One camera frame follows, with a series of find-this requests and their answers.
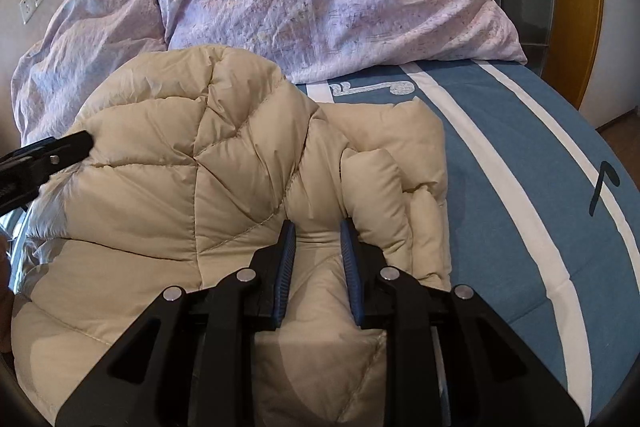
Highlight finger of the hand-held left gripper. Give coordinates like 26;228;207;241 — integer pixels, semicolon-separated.
0;130;95;210

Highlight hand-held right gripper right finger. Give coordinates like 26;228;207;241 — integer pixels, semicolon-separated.
340;219;583;427

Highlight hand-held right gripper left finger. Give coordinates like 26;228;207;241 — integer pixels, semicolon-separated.
55;219;297;427

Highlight cream quilted down jacket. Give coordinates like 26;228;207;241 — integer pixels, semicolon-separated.
10;46;453;427

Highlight blue white-striped bed sheet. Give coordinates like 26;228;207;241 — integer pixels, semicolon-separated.
295;59;640;427

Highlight wooden door frame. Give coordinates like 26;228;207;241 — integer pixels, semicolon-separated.
542;0;607;110

